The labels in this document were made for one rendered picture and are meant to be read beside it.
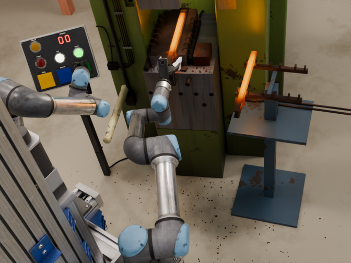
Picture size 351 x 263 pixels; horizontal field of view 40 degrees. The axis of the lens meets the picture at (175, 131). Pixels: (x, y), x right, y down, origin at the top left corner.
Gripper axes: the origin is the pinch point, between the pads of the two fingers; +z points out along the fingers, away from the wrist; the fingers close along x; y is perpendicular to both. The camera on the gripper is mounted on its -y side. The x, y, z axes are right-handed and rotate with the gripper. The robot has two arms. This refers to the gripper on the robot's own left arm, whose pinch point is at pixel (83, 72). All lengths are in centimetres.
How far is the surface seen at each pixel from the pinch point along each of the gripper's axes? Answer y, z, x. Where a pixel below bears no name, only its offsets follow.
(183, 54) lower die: -5, 0, -52
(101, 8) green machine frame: 27.8, 17.4, -17.6
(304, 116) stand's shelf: -49, -22, -103
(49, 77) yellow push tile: 1.3, 4.4, 18.1
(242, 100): -26, -40, -68
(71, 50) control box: 11.4, 5.2, 3.1
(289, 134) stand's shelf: -53, -30, -91
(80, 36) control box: 17.2, 5.2, -3.1
